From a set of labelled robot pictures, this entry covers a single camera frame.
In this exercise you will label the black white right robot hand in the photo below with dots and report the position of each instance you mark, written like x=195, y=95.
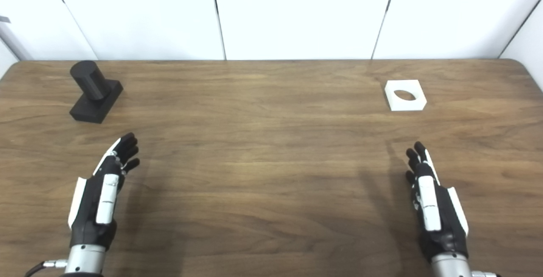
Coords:
x=443, y=222

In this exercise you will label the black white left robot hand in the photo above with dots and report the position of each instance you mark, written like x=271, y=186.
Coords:
x=90, y=209

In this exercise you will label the black peg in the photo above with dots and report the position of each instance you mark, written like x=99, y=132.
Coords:
x=93, y=94

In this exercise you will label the white square piece with hole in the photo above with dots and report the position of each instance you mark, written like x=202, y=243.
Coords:
x=418, y=103

